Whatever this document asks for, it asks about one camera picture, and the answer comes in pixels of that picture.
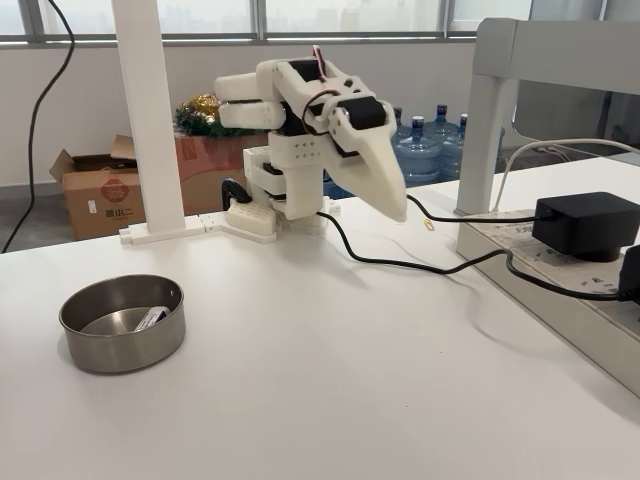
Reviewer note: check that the green gold tinsel wreath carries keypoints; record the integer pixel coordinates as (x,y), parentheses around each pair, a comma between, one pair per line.
(200,117)

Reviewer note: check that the white power strip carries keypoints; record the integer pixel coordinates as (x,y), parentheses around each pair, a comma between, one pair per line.
(500,230)

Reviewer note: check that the round metal bowl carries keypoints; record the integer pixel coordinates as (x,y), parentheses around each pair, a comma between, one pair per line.
(125,350)

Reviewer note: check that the white desk shelf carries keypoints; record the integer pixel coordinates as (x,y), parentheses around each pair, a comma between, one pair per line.
(480,125)

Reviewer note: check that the white camera stand post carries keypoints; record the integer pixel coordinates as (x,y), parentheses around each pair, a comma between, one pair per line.
(145,125)

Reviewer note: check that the red cardboard box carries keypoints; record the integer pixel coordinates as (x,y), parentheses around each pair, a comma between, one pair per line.
(210,165)

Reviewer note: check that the blue water bottle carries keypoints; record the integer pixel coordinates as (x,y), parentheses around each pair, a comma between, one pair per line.
(457,160)
(398,122)
(417,155)
(442,125)

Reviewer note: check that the open brown cardboard box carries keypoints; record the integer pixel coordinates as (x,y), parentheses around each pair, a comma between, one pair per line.
(100,200)

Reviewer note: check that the small white and blue box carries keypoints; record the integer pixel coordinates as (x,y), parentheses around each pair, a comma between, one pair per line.
(152,319)

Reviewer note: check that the black power adapter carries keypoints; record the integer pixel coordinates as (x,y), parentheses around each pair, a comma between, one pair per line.
(580,225)

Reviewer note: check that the black table clamp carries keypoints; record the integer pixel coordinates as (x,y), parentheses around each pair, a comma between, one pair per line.
(235,189)

